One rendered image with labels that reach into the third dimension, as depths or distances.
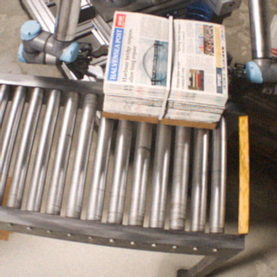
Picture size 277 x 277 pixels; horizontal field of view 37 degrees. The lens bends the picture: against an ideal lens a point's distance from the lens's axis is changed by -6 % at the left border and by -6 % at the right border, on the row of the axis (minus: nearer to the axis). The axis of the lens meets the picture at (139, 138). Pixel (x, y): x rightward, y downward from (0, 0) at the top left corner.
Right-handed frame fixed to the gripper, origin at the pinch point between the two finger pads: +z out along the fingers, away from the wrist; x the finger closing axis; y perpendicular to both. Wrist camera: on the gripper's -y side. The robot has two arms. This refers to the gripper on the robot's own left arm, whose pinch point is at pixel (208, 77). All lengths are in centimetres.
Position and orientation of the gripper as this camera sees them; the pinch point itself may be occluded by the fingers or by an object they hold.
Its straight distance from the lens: 161.0
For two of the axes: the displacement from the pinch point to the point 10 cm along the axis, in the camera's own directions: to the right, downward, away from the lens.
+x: -0.8, 8.9, -4.5
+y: 0.9, -4.4, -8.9
